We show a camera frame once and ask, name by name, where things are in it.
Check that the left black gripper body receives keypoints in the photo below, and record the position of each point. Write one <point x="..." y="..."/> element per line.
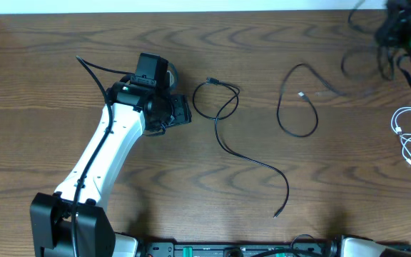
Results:
<point x="180" y="110"/>

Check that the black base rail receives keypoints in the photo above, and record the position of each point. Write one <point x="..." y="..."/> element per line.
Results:
<point x="301" y="245"/>

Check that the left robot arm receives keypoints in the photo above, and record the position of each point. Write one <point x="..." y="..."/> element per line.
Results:
<point x="72" y="221"/>

